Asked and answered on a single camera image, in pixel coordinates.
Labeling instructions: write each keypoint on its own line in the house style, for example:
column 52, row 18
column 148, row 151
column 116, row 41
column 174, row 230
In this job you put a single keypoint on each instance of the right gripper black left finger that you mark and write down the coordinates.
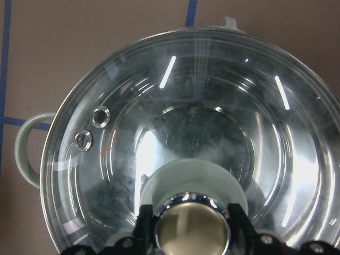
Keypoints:
column 143, row 236

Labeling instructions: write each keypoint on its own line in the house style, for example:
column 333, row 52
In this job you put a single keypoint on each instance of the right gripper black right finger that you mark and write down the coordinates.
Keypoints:
column 242, row 231

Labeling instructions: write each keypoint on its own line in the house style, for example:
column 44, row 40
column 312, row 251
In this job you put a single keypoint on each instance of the glass pot lid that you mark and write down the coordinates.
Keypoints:
column 191, row 127

